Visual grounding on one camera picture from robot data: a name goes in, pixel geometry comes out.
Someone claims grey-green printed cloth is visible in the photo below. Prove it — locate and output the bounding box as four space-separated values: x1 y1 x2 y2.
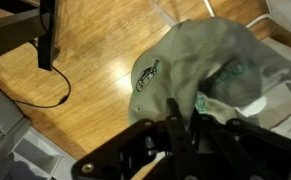
127 16 291 134

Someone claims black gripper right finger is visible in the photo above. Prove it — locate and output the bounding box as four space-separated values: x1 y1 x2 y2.
189 110 291 180

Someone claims black metal frame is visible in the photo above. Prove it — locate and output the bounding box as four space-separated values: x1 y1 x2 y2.
0 0 61 72

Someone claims grey cushion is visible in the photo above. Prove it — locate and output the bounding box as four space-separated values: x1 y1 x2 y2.
0 79 32 176

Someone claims thin black floor cable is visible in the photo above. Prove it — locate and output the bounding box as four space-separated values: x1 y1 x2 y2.
12 64 72 110

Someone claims white open shelf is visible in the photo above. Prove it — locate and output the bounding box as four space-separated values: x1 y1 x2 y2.
8 125 78 180

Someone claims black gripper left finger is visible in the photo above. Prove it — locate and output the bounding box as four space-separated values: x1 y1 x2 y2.
71 97 199 180

